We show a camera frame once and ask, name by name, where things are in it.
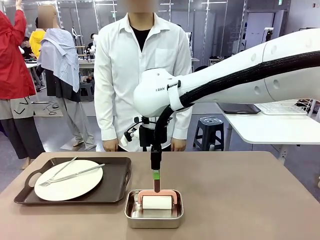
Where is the black tripod stand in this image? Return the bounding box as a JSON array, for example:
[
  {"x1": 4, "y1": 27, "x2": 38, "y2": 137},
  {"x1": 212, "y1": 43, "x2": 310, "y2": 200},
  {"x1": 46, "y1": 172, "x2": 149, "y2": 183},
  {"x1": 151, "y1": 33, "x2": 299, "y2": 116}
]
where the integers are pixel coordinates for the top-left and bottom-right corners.
[{"x1": 263, "y1": 26, "x2": 275, "y2": 43}]

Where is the dark blue plastic stool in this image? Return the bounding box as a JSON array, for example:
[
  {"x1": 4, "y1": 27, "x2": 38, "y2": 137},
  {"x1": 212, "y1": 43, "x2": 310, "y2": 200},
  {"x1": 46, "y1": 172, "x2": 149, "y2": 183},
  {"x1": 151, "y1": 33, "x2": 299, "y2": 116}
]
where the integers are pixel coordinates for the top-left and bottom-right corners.
[{"x1": 192, "y1": 116, "x2": 225, "y2": 152}]

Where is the person's left hand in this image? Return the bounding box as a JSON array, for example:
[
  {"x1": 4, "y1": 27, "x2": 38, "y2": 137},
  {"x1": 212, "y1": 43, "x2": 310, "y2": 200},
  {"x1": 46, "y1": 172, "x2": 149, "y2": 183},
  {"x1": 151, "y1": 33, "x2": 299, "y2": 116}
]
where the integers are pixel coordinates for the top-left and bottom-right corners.
[{"x1": 170, "y1": 138, "x2": 187, "y2": 152}]

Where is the pink lint roller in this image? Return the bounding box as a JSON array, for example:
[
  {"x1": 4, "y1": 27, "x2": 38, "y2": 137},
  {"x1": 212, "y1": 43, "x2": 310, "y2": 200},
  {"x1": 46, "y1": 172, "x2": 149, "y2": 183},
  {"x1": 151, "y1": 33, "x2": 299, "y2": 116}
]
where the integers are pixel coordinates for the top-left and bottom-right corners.
[{"x1": 137, "y1": 179, "x2": 179, "y2": 211}]

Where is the silver table knife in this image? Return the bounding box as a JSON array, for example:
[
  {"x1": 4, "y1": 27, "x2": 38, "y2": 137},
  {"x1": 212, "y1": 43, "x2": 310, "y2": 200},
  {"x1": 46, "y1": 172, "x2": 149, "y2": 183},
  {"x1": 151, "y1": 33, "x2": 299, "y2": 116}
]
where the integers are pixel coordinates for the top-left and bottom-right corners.
[{"x1": 51, "y1": 163, "x2": 106, "y2": 183}]

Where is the rectangular steel container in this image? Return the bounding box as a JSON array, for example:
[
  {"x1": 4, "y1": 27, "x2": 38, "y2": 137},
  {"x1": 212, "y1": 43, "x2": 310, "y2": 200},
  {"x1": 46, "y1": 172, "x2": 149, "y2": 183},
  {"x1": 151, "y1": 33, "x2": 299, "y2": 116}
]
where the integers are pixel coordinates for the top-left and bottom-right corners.
[{"x1": 124, "y1": 189, "x2": 185, "y2": 230}]

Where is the dark brown serving tray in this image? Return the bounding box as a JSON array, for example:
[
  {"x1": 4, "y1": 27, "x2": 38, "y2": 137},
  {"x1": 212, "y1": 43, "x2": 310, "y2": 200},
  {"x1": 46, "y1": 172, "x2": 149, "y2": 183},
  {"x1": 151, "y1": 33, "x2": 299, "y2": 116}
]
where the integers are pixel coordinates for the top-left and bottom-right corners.
[{"x1": 13, "y1": 156, "x2": 133, "y2": 207}]

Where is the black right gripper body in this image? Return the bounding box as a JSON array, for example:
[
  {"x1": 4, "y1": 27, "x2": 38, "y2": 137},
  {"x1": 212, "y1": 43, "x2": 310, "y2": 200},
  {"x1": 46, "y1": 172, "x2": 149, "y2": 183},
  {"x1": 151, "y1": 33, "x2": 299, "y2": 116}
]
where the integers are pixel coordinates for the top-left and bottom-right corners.
[{"x1": 138, "y1": 116, "x2": 168, "y2": 153}]

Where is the white side table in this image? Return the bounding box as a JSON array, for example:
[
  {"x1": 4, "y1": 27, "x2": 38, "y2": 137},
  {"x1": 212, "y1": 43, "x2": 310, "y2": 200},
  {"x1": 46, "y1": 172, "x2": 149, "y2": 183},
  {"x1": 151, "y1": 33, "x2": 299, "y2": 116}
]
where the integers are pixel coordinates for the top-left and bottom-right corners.
[{"x1": 216, "y1": 99, "x2": 320, "y2": 161}]

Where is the silver fork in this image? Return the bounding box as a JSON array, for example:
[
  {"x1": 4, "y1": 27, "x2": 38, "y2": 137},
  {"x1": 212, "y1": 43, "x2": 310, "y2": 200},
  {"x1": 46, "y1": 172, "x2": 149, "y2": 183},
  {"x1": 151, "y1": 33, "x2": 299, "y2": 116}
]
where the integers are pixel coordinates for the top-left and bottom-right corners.
[{"x1": 39, "y1": 156, "x2": 79, "y2": 188}]

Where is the person in striped grey shirt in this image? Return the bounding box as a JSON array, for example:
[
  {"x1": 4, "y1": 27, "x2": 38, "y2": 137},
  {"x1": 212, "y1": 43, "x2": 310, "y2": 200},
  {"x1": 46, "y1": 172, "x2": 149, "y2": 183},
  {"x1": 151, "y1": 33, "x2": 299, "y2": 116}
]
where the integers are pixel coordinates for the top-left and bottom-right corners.
[{"x1": 37, "y1": 4, "x2": 97, "y2": 151}]

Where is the small grey background stool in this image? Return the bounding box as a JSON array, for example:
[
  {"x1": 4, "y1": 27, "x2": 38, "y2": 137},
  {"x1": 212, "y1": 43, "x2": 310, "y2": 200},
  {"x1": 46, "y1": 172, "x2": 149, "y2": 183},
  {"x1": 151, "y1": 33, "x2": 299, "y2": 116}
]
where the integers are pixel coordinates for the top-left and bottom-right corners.
[{"x1": 79, "y1": 81, "x2": 95, "y2": 102}]

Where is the person's right hand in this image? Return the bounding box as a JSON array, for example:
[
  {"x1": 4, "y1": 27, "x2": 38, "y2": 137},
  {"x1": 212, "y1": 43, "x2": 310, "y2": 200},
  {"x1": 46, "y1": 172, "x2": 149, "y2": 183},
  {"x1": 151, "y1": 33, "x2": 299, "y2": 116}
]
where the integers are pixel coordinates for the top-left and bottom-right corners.
[{"x1": 103, "y1": 138, "x2": 119, "y2": 153}]

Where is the person in white shirt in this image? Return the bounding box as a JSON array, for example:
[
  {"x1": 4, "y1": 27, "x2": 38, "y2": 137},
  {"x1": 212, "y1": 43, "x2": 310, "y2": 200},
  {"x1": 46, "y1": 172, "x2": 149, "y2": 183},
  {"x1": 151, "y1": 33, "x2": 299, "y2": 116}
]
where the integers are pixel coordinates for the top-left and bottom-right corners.
[{"x1": 93, "y1": 0, "x2": 193, "y2": 153}]

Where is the white round plate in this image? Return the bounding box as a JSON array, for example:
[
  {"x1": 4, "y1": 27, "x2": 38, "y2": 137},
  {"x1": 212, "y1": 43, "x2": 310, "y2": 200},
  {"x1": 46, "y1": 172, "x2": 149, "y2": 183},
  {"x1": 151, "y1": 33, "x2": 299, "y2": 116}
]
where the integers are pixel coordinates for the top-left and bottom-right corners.
[{"x1": 34, "y1": 159, "x2": 104, "y2": 202}]

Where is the person's right forearm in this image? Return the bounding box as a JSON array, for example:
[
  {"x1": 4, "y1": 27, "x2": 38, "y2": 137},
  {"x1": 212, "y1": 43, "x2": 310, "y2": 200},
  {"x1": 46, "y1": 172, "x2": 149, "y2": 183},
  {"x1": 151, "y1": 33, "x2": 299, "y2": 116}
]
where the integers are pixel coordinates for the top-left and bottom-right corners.
[{"x1": 96, "y1": 82, "x2": 118, "y2": 142}]

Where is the white wire dish rack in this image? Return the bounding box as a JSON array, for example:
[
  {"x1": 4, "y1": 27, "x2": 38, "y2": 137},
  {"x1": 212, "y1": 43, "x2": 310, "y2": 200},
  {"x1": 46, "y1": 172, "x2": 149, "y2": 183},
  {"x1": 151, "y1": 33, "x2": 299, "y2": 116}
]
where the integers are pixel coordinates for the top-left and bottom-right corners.
[{"x1": 254, "y1": 98, "x2": 320, "y2": 116}]

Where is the person in red jacket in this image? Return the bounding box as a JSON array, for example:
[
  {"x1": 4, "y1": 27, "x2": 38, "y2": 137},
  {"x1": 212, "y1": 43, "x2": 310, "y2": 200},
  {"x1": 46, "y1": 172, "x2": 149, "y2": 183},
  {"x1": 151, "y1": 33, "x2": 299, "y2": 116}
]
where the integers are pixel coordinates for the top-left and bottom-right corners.
[{"x1": 0, "y1": 0, "x2": 46, "y2": 171}]

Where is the person's left forearm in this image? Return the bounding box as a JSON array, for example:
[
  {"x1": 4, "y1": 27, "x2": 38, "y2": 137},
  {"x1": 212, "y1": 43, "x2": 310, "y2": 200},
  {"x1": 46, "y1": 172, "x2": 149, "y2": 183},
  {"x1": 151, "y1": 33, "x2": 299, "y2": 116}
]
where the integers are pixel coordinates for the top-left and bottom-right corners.
[{"x1": 172, "y1": 107, "x2": 193, "y2": 141}]

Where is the person in yellow jacket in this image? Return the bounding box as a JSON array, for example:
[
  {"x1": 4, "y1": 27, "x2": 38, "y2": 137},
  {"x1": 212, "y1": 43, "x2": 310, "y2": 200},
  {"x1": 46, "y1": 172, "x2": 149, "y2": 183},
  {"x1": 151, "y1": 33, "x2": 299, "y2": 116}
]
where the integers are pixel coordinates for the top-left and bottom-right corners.
[{"x1": 29, "y1": 17, "x2": 47, "y2": 60}]

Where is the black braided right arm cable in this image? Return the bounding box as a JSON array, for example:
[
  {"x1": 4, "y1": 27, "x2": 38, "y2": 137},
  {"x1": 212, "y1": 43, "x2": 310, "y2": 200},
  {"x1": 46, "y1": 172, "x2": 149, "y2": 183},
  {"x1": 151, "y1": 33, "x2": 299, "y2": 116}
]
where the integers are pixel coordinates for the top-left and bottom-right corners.
[{"x1": 153, "y1": 49, "x2": 320, "y2": 151}]

